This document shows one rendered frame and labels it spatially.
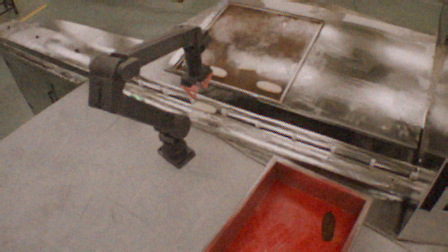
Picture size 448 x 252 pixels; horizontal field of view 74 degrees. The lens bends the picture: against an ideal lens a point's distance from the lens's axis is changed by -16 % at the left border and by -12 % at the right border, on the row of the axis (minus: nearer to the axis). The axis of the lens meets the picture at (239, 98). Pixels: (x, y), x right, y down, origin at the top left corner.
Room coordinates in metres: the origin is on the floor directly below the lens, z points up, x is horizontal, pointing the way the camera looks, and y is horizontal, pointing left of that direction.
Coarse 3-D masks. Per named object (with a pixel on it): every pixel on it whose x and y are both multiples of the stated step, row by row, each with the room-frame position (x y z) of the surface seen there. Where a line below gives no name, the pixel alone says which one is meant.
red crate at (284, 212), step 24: (288, 192) 0.57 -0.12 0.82; (264, 216) 0.50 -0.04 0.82; (288, 216) 0.49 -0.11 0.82; (312, 216) 0.48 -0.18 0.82; (336, 216) 0.46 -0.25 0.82; (240, 240) 0.42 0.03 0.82; (264, 240) 0.42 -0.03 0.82; (288, 240) 0.41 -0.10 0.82; (312, 240) 0.40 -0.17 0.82; (336, 240) 0.39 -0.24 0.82
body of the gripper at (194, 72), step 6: (186, 66) 0.95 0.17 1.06; (192, 66) 0.94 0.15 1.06; (198, 66) 0.94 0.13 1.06; (204, 66) 1.00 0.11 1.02; (186, 72) 0.97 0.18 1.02; (192, 72) 0.94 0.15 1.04; (198, 72) 0.94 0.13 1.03; (204, 72) 0.96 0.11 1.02; (186, 78) 0.93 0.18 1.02; (192, 78) 0.93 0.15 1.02; (198, 78) 0.93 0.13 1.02; (192, 84) 0.91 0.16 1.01
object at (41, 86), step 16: (64, 32) 1.80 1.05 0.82; (80, 32) 1.76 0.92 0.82; (96, 32) 1.73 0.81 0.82; (0, 48) 1.75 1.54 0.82; (112, 48) 1.53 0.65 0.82; (16, 64) 1.69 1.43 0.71; (32, 64) 1.53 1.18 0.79; (16, 80) 1.79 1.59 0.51; (32, 80) 1.61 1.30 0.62; (48, 80) 1.46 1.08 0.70; (64, 80) 1.35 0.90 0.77; (32, 96) 1.70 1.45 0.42; (48, 96) 1.53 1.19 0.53; (32, 112) 1.81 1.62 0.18
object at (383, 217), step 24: (288, 0) 1.86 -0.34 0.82; (312, 0) 1.85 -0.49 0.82; (192, 24) 1.67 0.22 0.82; (144, 72) 1.27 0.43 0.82; (432, 72) 1.09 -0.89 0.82; (216, 96) 1.06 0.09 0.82; (240, 96) 1.04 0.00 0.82; (432, 96) 0.93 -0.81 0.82; (288, 120) 0.88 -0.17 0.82; (312, 120) 0.87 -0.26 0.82; (360, 144) 0.73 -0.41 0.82; (384, 144) 0.72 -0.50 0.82; (384, 168) 0.61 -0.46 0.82; (384, 216) 0.44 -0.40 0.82
